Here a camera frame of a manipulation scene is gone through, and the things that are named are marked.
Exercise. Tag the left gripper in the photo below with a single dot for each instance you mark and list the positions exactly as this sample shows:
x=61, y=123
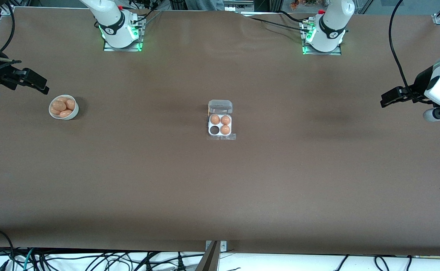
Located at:
x=417, y=89

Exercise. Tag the brown egg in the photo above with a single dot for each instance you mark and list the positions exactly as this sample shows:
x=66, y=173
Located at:
x=71, y=104
x=225, y=120
x=66, y=113
x=215, y=119
x=62, y=98
x=58, y=105
x=225, y=129
x=54, y=111

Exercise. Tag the clear plastic egg box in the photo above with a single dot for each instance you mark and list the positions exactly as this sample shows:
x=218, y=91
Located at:
x=220, y=106

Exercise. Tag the white background equipment box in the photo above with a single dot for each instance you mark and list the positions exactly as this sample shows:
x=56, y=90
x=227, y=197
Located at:
x=242, y=5

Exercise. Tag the white round bowl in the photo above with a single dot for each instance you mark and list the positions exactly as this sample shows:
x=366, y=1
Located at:
x=74, y=114

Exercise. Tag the small orange background object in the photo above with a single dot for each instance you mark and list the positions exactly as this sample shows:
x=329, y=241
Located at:
x=294, y=3

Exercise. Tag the blue grey fabric shape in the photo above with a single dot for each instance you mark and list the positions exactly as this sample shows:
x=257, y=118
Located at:
x=205, y=4

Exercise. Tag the dark slanted bar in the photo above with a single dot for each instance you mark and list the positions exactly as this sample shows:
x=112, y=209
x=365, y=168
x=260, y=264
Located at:
x=209, y=261

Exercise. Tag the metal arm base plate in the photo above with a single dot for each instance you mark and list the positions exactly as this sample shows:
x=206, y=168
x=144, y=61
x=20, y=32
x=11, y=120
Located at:
x=110, y=47
x=336, y=53

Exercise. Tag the grey metal bracket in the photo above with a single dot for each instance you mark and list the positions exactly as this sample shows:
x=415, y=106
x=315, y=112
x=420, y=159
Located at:
x=223, y=246

